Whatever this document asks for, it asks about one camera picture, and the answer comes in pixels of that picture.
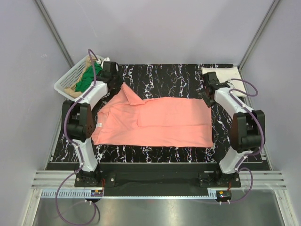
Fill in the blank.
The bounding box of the controller board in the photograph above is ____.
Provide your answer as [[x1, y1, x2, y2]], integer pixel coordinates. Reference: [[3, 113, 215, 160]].
[[217, 190, 232, 199], [91, 190, 103, 197]]

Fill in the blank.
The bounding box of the aluminium frame rail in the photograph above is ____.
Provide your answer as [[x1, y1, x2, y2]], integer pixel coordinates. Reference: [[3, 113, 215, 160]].
[[31, 170, 286, 199]]

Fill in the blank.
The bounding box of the salmon pink t shirt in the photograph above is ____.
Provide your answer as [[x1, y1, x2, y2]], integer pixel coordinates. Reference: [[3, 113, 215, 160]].
[[92, 84, 213, 148]]

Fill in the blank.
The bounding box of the green t shirt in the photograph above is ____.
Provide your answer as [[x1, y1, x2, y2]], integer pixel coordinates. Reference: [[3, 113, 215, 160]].
[[75, 65, 94, 93]]

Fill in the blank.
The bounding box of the beige t shirt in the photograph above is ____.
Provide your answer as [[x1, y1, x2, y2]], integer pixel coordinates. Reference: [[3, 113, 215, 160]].
[[64, 56, 101, 98]]

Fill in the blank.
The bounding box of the white plastic laundry basket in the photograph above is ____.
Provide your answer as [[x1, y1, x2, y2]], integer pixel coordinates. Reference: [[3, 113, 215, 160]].
[[54, 56, 108, 107]]

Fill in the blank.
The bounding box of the folded white t shirt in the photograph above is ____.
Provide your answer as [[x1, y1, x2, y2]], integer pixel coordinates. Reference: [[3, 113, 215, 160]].
[[202, 67, 246, 96]]

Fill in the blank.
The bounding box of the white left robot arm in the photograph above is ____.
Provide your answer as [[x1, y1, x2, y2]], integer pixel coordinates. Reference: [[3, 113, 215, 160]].
[[62, 58, 122, 186]]

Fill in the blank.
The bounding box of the right controller board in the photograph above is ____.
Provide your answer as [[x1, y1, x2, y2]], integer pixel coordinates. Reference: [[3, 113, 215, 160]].
[[217, 190, 232, 199]]

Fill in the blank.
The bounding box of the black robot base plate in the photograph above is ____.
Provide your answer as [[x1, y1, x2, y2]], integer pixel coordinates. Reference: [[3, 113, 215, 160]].
[[75, 163, 241, 198]]

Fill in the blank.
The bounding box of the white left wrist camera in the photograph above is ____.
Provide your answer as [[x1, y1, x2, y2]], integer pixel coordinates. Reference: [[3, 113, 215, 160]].
[[96, 57, 110, 65]]

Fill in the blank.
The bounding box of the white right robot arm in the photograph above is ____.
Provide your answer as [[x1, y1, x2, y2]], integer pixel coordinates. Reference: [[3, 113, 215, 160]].
[[202, 72, 265, 187]]

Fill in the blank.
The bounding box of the left controller board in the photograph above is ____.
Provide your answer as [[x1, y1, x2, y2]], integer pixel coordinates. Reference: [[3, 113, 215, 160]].
[[91, 190, 103, 197]]

